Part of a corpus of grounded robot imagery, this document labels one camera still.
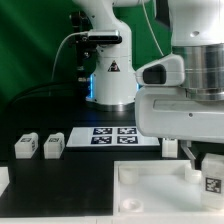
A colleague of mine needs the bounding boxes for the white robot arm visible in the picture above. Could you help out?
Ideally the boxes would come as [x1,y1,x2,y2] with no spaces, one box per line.
[72,0,224,158]

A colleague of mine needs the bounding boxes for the white square table top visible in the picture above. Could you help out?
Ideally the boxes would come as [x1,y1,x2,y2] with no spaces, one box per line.
[113,160,224,216]

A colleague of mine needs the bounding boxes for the white cable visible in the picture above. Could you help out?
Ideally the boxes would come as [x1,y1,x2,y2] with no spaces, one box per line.
[50,31,90,83]

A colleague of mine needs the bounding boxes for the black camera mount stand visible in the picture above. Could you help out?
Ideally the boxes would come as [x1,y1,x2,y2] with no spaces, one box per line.
[70,11,96,99]

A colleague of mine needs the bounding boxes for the white obstacle piece left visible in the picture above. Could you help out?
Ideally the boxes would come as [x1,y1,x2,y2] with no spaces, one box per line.
[0,167,10,196]

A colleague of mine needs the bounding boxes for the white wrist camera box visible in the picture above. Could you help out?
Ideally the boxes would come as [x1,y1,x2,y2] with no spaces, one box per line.
[135,54,185,87]

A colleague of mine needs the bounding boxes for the white marker sheet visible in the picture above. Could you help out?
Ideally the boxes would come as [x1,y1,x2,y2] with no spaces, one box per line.
[67,126,159,147]

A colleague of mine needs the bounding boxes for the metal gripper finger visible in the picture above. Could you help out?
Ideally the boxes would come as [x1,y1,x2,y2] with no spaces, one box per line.
[180,140,196,170]

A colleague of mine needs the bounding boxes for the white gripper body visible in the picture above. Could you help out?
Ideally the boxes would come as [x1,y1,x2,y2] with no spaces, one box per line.
[135,87,224,143]

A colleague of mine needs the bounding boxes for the black cable bundle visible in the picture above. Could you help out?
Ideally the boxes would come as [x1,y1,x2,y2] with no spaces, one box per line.
[6,80,88,108]

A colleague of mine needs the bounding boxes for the white front rail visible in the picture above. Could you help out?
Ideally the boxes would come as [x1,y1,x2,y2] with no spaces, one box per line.
[0,215,224,224]

